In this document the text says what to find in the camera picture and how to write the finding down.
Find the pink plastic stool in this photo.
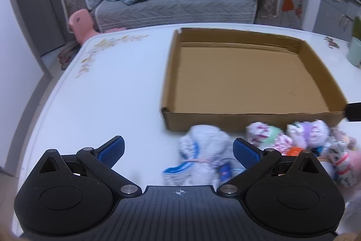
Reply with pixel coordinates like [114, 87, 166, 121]
[68, 9, 99, 42]

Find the pale green cup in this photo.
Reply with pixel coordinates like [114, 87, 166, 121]
[347, 37, 361, 66]

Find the white knitted sock bundle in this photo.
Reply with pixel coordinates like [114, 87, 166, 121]
[163, 125, 232, 186]

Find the patterned floor mat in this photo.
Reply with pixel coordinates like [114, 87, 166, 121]
[58, 42, 81, 70]

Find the white lilac bundle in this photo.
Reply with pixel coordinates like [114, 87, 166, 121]
[286, 119, 330, 150]

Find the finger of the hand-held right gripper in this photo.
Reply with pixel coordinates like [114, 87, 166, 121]
[345, 101, 361, 122]

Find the grey door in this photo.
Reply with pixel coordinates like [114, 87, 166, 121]
[7, 0, 67, 58]

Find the pink fluffy pompom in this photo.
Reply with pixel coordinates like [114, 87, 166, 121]
[348, 149, 361, 171]

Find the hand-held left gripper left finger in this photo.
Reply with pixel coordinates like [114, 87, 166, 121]
[39, 136, 143, 198]

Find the purple-print bundle with green band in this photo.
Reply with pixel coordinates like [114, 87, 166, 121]
[245, 122, 294, 157]

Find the grey cabinet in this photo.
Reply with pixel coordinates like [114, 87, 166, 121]
[312, 0, 361, 41]

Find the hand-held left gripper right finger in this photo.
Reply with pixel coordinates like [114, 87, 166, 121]
[216, 138, 323, 198]

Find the pinkish grey sock bundle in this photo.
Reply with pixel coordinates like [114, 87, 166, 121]
[329, 126, 357, 151]

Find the shallow cardboard box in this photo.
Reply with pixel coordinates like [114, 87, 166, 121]
[161, 27, 349, 133]

